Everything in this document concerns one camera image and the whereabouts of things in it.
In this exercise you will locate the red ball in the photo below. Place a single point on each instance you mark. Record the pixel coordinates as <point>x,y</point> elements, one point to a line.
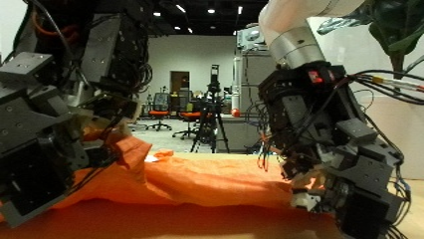
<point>235,112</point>

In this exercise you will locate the black camera tripod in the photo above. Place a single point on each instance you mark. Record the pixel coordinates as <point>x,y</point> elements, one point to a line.
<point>214,88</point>

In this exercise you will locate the green leafy plant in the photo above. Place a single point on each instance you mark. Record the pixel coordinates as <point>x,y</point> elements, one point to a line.
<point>397,33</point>

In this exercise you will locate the grey metal cabinet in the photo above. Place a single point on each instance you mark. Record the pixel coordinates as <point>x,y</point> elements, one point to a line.
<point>251,76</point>

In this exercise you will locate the orange cloth garment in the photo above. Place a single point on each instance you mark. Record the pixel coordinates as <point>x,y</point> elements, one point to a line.
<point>198,179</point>

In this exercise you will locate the brown door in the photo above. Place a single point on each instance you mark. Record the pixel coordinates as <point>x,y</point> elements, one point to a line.
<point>176,79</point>

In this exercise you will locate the grey box appliance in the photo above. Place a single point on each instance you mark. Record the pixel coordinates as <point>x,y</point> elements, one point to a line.
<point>251,36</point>

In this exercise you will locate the ceiling strip light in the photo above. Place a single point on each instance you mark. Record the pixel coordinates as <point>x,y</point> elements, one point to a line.
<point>190,30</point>
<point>180,8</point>
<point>239,10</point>

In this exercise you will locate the orange seat office chair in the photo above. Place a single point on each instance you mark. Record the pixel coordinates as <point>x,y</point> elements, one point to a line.
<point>158,113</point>
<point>190,115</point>

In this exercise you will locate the grey low counter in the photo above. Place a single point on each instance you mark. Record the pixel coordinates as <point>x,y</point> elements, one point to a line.
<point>237,132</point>

